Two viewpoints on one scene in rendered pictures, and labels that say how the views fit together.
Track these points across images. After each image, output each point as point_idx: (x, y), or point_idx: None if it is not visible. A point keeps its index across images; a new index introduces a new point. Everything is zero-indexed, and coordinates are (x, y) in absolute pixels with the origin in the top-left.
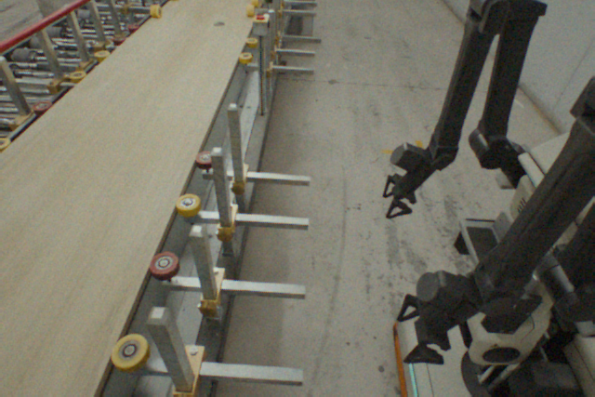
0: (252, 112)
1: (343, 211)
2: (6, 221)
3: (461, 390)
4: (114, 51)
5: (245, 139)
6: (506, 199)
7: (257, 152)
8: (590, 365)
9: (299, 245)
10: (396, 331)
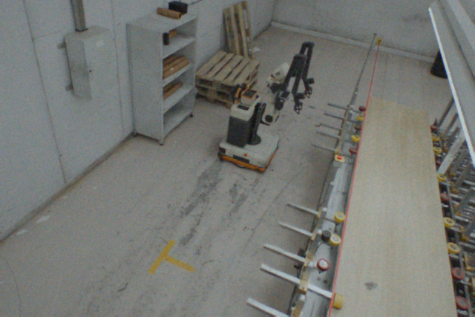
0: (327, 223)
1: (256, 229)
2: (408, 146)
3: (263, 140)
4: (446, 250)
5: (332, 201)
6: (146, 203)
7: (327, 177)
8: (260, 101)
9: (289, 217)
10: (266, 167)
